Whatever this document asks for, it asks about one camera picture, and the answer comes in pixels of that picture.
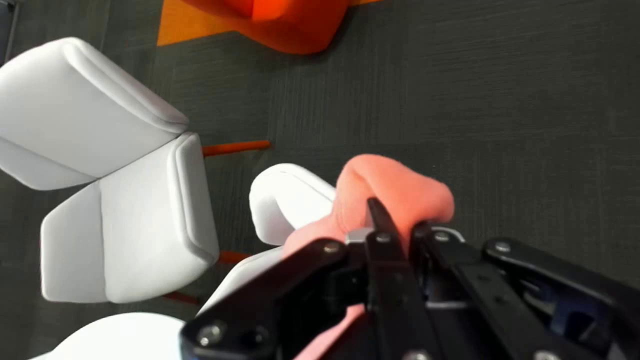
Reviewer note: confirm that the light grey armchair near right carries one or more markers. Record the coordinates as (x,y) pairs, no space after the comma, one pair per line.
(283,199)

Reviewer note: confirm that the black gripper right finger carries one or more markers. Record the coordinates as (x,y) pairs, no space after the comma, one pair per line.
(528,302)

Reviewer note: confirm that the red shirt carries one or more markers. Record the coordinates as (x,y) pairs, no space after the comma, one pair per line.
(407,195)

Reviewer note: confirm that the orange chair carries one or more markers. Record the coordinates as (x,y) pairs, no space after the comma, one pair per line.
(290,27)

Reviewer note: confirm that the light grey armchair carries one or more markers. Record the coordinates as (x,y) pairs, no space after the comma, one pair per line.
(283,199)
(138,223)

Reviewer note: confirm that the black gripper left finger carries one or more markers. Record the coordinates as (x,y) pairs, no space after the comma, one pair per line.
(277,315)

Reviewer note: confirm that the white round table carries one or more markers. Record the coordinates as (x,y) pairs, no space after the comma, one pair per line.
(122,337)

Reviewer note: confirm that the light grey armchair far right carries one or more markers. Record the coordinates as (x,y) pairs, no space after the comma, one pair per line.
(138,223)

